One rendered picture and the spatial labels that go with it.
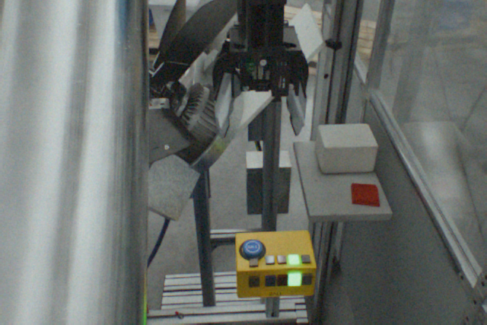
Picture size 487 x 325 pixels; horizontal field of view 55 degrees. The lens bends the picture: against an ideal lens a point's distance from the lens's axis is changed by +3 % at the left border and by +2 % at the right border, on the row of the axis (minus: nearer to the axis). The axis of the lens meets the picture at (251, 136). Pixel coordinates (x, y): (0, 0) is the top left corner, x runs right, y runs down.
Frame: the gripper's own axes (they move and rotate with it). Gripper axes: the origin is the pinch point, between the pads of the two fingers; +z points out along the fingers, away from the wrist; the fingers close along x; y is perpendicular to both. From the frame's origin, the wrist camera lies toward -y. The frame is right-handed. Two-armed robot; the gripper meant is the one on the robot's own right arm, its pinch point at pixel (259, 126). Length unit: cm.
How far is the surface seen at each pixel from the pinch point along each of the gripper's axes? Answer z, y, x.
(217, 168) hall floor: 148, -170, -14
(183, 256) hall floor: 148, -103, -30
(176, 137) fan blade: 24.7, -32.6, -15.5
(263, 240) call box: 40.8, -17.0, 2.4
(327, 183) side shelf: 62, -58, 26
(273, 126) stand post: 42, -61, 9
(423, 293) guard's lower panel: 72, -25, 45
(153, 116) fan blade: 27, -44, -22
